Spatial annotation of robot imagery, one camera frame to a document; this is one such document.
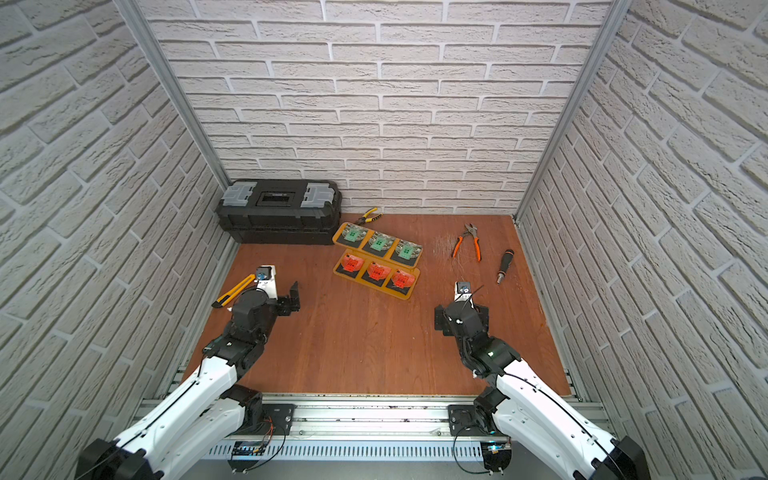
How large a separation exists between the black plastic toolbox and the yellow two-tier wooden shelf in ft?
0.21

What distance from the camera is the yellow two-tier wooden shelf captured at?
91 centimetres

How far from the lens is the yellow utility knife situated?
96 centimetres

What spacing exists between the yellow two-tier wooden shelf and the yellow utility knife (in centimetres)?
30

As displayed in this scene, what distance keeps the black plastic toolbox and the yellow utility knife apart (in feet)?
0.56
